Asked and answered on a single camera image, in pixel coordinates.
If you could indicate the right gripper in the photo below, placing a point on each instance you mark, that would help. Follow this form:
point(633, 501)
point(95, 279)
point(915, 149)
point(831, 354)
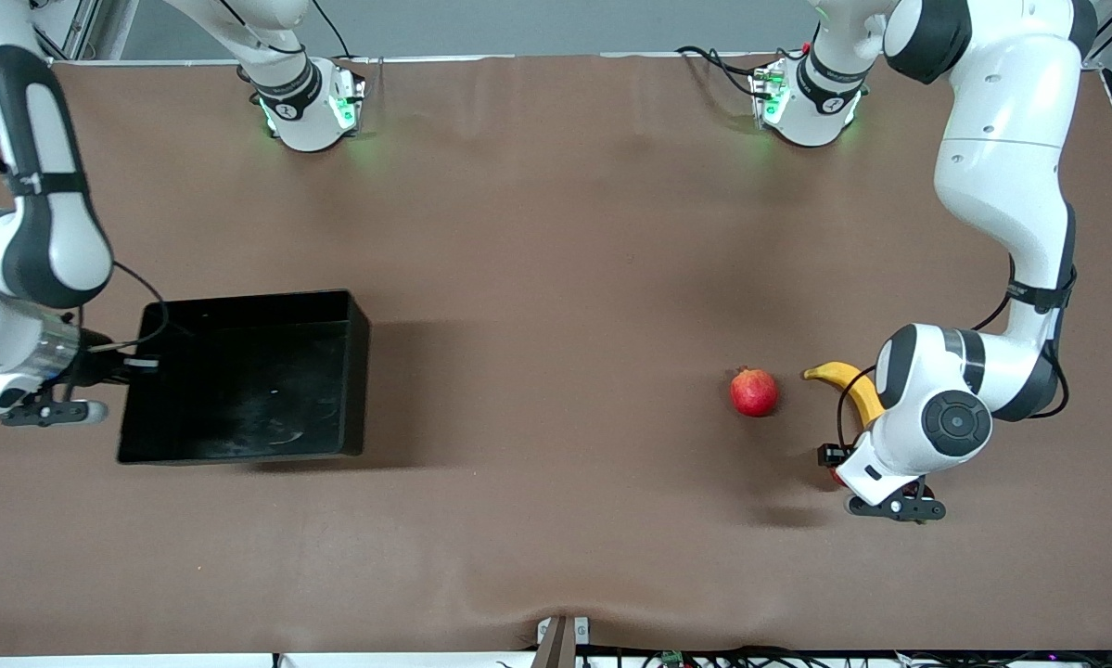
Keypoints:
point(97, 368)

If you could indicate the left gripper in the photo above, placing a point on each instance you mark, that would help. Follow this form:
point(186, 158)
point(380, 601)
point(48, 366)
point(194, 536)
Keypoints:
point(832, 456)

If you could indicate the yellow banana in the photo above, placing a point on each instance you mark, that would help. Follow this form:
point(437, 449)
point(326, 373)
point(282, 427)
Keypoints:
point(843, 376)

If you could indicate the black plastic box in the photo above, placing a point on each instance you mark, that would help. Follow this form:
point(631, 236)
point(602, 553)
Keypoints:
point(240, 399)

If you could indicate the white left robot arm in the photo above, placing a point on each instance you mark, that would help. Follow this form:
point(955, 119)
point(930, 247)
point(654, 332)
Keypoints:
point(1001, 139)

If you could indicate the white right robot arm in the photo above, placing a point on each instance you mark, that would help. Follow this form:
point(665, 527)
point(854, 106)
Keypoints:
point(45, 232)

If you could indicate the red pomegranate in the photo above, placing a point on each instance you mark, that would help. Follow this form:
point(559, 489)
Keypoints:
point(754, 391)

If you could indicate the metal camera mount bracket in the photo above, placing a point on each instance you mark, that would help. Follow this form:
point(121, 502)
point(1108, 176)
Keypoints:
point(560, 642)

